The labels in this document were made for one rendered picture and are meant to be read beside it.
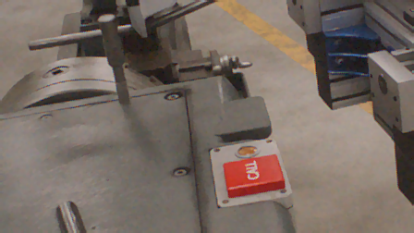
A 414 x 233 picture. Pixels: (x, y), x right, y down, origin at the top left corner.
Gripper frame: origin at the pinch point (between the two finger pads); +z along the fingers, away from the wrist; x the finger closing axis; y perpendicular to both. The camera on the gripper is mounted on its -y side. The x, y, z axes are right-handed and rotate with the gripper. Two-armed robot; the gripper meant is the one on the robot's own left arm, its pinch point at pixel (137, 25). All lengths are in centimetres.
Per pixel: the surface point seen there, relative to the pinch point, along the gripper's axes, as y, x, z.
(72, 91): -11.0, 11.2, 11.9
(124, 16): -7, 78, 25
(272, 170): 12.4, -27.1, 8.6
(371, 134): 67, 218, 135
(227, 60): 13, 80, 39
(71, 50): -25, 128, 49
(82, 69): -9.9, 18.3, 11.7
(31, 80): -17.5, 19.4, 12.5
